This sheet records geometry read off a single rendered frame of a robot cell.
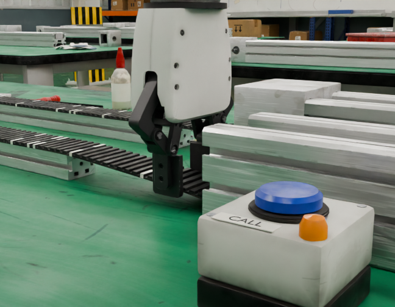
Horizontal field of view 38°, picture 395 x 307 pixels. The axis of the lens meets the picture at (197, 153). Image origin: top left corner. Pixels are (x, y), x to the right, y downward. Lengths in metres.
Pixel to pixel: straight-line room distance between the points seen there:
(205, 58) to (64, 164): 0.21
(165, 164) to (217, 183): 0.06
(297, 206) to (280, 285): 0.05
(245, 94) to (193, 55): 0.18
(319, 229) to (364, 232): 0.06
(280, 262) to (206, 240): 0.05
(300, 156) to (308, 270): 0.14
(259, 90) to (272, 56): 1.54
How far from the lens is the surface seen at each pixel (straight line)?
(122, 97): 1.11
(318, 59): 2.13
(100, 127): 0.88
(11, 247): 0.48
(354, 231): 0.34
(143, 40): 0.50
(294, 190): 0.34
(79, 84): 6.50
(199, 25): 0.51
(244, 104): 0.67
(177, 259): 0.43
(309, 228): 0.31
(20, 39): 3.88
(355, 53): 2.09
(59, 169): 0.65
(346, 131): 0.49
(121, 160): 0.60
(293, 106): 0.64
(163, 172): 0.52
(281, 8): 3.63
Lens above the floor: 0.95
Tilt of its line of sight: 13 degrees down
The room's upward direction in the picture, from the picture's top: straight up
